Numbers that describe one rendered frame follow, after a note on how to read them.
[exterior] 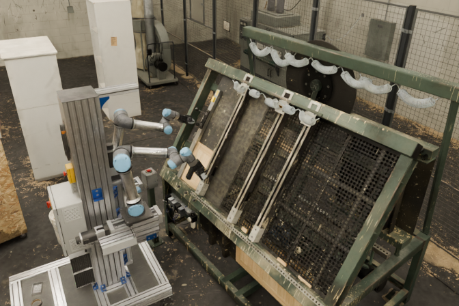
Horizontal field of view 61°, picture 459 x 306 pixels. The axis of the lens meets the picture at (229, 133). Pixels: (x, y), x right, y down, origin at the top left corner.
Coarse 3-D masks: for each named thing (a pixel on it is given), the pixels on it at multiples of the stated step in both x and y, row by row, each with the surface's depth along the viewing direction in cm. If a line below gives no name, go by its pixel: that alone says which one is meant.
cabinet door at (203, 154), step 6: (198, 144) 380; (198, 150) 378; (204, 150) 372; (210, 150) 366; (198, 156) 376; (204, 156) 370; (210, 156) 364; (204, 162) 369; (186, 168) 383; (204, 168) 367; (186, 180) 379; (192, 180) 374; (198, 180) 368; (192, 186) 372
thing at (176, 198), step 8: (176, 192) 382; (168, 200) 377; (176, 200) 374; (184, 200) 371; (168, 208) 385; (176, 208) 367; (184, 208) 364; (192, 208) 363; (184, 216) 382; (192, 216) 355; (184, 224) 366; (192, 224) 359
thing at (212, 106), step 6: (216, 96) 376; (216, 102) 377; (210, 108) 377; (210, 114) 378; (204, 126) 379; (198, 132) 381; (198, 138) 380; (192, 144) 383; (192, 150) 381; (180, 168) 386; (180, 174) 384
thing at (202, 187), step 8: (240, 96) 349; (248, 96) 348; (240, 104) 347; (240, 112) 349; (232, 120) 349; (232, 128) 351; (224, 136) 352; (224, 144) 352; (216, 152) 354; (224, 152) 356; (216, 160) 353; (208, 168) 356; (216, 168) 357; (208, 176) 355; (200, 184) 357; (208, 184) 359; (200, 192) 356
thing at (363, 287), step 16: (320, 176) 410; (176, 224) 441; (208, 224) 405; (224, 240) 374; (416, 240) 326; (224, 256) 383; (368, 256) 392; (400, 256) 310; (416, 256) 338; (208, 272) 380; (368, 272) 304; (384, 272) 295; (416, 272) 345; (224, 288) 362; (352, 288) 281; (368, 288) 282; (400, 288) 366; (240, 304) 344; (352, 304) 274
